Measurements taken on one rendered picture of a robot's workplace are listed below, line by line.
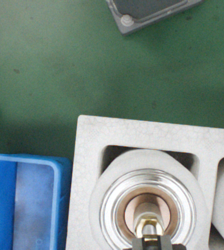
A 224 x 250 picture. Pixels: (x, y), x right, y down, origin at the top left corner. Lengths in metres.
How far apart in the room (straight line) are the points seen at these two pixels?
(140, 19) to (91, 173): 0.27
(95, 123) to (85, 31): 0.24
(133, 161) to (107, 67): 0.28
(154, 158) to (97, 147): 0.09
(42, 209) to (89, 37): 0.29
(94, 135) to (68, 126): 0.19
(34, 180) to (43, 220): 0.07
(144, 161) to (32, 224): 0.33
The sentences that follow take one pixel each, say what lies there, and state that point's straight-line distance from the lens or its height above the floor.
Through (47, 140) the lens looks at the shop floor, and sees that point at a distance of 0.52.
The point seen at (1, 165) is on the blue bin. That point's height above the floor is 0.06.
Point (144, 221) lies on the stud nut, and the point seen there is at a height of 0.29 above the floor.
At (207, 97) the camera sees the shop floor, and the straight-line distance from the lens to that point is 0.51.
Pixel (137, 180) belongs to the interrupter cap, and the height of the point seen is 0.25.
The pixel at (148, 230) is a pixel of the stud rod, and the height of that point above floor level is 0.30.
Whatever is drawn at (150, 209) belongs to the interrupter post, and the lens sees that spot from 0.23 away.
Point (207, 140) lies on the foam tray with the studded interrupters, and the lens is 0.32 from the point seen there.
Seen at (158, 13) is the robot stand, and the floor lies 0.02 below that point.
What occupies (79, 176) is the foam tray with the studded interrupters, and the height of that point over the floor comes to 0.18.
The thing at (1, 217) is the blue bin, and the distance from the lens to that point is 0.51.
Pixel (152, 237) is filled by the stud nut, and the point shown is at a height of 0.33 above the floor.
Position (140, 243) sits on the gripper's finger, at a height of 0.35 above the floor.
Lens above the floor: 0.50
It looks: 85 degrees down
